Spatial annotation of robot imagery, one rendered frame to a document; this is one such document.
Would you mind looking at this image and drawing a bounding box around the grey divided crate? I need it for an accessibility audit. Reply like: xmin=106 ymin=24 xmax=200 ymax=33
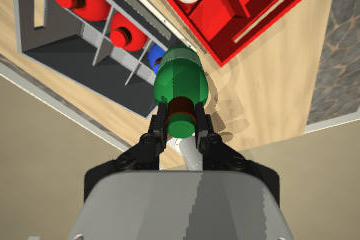
xmin=13 ymin=0 xmax=187 ymax=111

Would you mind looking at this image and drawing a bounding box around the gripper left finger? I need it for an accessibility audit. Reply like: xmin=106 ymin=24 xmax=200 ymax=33
xmin=84 ymin=103 xmax=168 ymax=203

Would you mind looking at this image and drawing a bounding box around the blue bottle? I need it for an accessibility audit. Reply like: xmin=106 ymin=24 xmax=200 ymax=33
xmin=148 ymin=42 xmax=166 ymax=74

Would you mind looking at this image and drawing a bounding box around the green bottle with dark red label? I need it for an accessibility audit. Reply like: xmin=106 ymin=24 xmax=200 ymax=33
xmin=153 ymin=45 xmax=209 ymax=139

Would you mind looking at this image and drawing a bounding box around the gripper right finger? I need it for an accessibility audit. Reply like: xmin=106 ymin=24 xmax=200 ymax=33
xmin=195 ymin=102 xmax=280 ymax=208

